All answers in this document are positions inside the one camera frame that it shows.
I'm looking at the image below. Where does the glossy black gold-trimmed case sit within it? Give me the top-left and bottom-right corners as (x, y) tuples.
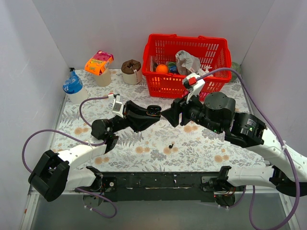
(146, 105), (162, 116)

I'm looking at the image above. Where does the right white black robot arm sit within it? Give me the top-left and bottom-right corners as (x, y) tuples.
(162, 92), (307, 197)

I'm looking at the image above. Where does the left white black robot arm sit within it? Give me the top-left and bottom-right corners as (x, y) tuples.
(28, 101), (161, 202)

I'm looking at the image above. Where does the brown topped paper cup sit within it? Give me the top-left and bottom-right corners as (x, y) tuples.
(121, 59), (142, 85)

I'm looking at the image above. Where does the beige cup under snack box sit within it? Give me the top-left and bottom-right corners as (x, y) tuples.
(94, 68), (112, 87)

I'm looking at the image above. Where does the white pump bottle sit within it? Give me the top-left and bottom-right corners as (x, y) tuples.
(196, 66), (212, 76)

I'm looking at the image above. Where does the orange fruit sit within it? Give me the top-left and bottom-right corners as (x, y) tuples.
(155, 64), (168, 74)

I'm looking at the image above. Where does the green blue packet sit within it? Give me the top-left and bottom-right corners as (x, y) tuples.
(166, 61), (178, 74)

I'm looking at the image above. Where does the white cup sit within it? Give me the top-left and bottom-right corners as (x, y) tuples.
(66, 86), (88, 104)

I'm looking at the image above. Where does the orange pink snack box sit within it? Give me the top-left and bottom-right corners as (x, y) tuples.
(84, 50), (114, 76)

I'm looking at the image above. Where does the red plastic shopping basket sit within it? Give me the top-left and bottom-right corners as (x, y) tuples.
(142, 34), (232, 98)

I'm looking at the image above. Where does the green ball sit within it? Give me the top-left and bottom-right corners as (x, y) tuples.
(230, 62), (241, 82)

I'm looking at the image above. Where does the blue wrapper on white cup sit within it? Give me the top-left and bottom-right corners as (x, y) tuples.
(63, 71), (83, 94)

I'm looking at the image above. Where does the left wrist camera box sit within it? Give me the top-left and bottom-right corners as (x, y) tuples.
(108, 93), (124, 118)

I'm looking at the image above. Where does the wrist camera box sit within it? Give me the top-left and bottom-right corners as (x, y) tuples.
(108, 93), (124, 118)
(182, 73), (205, 103)

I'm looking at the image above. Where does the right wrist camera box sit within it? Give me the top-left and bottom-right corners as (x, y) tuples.
(182, 73), (205, 103)

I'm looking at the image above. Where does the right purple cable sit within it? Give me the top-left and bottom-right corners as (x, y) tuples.
(195, 68), (301, 229)

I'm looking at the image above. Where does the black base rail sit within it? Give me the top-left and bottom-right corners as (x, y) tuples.
(81, 171), (248, 203)

